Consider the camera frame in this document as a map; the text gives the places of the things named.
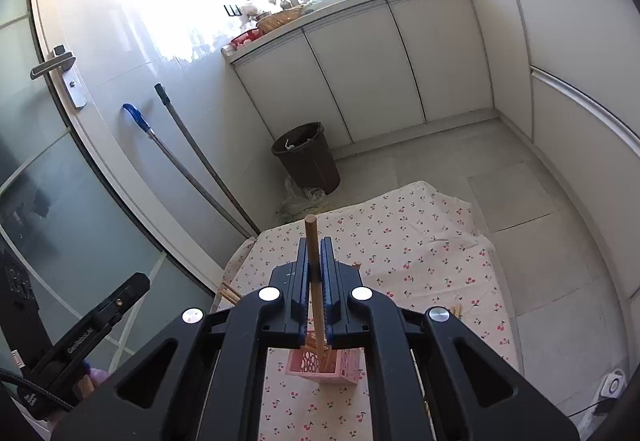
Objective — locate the white base cabinet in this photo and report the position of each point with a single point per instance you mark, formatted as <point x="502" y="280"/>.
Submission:
<point x="360" y="71"/>

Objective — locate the white floor socket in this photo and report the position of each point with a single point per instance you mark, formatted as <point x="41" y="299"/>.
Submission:
<point x="612" y="383"/>

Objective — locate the wicker basket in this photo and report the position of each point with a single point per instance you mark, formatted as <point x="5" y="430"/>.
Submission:
<point x="280" y="20"/>

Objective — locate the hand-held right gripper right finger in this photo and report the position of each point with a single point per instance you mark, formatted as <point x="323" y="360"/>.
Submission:
<point x="326" y="271"/>

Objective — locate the brown trash bin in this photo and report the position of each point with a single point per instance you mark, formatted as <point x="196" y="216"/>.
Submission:
<point x="307" y="161"/>

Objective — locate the white drawer cabinet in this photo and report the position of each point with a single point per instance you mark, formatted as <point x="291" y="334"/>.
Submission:
<point x="575" y="121"/>

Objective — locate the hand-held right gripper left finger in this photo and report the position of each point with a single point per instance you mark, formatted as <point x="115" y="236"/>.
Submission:
<point x="304" y="271"/>

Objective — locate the light wooden chopstick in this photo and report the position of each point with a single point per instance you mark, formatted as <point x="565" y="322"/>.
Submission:
<point x="313" y="246"/>
<point x="227" y="298"/>
<point x="311" y="350"/>
<point x="231" y="289"/>

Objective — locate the frosted glass door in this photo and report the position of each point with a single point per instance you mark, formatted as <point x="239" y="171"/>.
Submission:
<point x="100" y="221"/>

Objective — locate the cherry print tablecloth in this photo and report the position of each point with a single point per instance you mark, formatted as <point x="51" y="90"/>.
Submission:
<point x="400" y="246"/>

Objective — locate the pile of bamboo chopsticks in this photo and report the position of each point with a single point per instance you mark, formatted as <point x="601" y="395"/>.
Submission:
<point x="456" y="313"/>

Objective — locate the pink perforated utensil holder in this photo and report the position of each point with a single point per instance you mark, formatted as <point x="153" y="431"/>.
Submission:
<point x="345" y="368"/>

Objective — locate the clear plastic bag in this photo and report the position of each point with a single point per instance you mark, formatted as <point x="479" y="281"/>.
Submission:
<point x="300" y="201"/>

